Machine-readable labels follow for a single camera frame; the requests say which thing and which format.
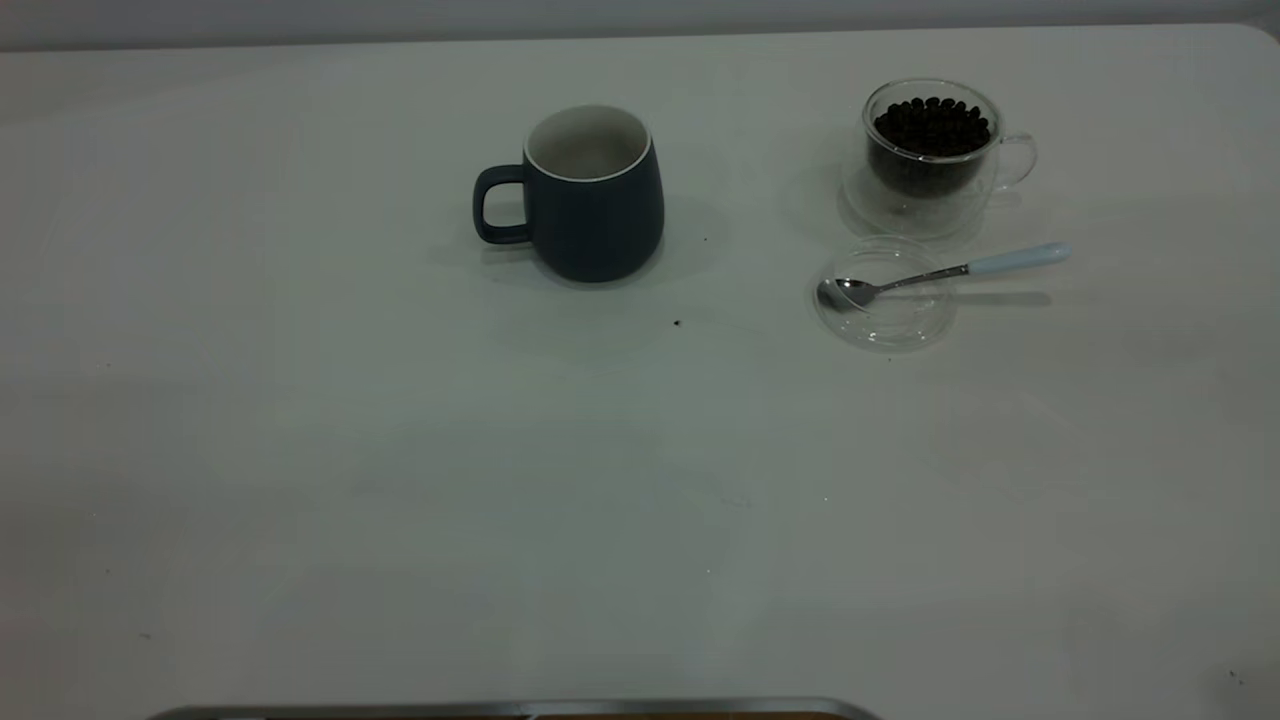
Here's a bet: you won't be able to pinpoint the dark blue-grey ceramic mug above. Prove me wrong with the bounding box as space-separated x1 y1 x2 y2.
472 104 667 284

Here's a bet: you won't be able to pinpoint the metal spoon with pale-blue handle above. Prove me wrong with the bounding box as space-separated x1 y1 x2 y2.
816 241 1073 311

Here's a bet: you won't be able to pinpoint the clear round glass lid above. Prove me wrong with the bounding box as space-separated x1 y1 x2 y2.
812 236 959 353

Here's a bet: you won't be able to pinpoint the dark coffee beans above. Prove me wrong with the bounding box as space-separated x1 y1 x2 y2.
868 96 993 199

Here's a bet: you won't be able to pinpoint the clear double-wall glass cup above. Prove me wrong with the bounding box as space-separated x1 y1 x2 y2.
840 78 1039 241

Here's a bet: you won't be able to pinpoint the silver metal frame edge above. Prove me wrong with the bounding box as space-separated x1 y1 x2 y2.
148 697 883 720

